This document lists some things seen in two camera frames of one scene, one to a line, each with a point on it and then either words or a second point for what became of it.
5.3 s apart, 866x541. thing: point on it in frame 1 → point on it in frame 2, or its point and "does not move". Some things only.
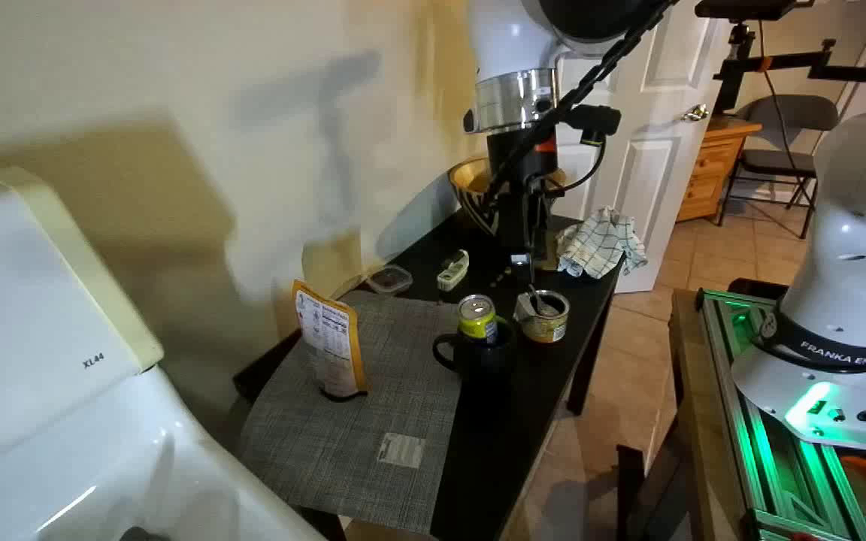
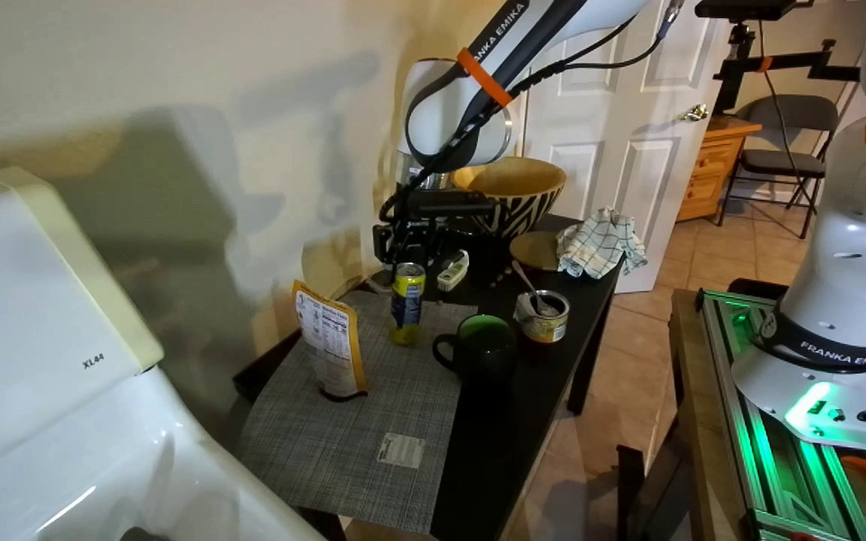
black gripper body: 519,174 → 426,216
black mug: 482,357 does not move
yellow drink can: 477,315 → 406,298
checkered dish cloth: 596,246 does not move
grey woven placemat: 383,457 does not move
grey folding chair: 784,146 does not move
